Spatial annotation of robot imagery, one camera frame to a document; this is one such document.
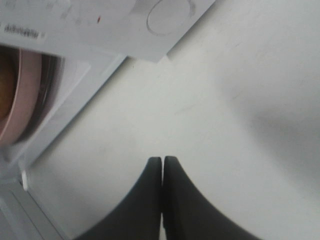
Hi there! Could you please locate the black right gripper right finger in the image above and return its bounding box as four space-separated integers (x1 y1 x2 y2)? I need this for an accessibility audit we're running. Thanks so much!
162 156 250 240

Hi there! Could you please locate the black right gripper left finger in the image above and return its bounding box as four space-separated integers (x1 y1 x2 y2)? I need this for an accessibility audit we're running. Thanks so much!
77 157 162 240

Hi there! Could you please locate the white microwave door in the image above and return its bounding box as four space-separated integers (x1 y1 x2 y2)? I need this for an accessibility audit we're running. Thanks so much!
0 175 67 240

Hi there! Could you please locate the round white door button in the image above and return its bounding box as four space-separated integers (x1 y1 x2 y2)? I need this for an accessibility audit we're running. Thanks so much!
146 0 191 36

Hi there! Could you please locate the burger with lettuce and cheese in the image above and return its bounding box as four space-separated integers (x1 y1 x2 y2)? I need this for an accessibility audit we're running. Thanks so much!
0 46 17 121

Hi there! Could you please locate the pink plate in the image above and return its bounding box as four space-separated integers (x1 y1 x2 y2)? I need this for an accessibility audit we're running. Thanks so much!
0 46 42 147

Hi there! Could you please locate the glass microwave turntable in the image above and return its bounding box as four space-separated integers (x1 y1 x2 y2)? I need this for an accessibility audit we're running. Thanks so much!
17 54 65 143

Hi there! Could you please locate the white microwave oven body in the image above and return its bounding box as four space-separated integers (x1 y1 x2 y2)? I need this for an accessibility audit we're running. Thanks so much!
0 0 213 164

